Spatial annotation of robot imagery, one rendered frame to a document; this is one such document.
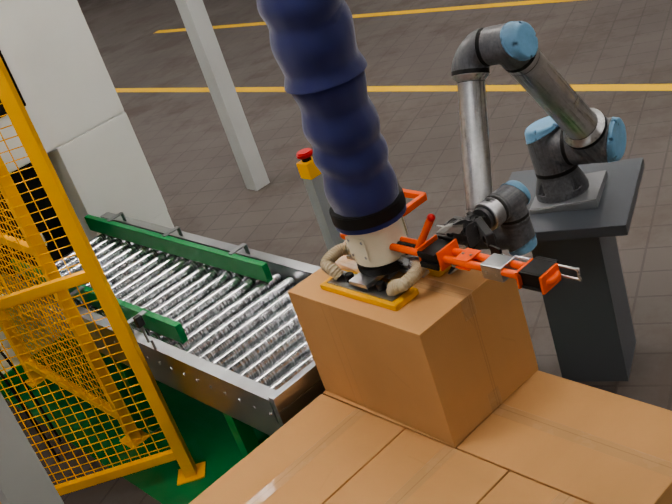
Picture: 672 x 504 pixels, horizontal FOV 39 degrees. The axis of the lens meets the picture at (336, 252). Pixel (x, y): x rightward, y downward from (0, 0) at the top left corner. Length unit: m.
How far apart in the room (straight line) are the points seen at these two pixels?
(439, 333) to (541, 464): 0.45
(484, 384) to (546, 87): 0.93
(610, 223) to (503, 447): 0.92
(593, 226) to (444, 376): 0.88
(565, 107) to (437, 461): 1.18
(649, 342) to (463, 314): 1.43
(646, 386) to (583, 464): 1.14
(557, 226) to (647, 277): 1.12
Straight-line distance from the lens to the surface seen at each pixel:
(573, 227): 3.35
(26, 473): 3.61
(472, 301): 2.75
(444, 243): 2.71
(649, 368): 3.88
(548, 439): 2.80
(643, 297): 4.29
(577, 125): 3.23
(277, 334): 3.66
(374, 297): 2.81
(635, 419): 2.81
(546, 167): 3.44
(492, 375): 2.89
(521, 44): 2.91
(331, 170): 2.69
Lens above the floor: 2.34
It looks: 26 degrees down
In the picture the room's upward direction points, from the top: 19 degrees counter-clockwise
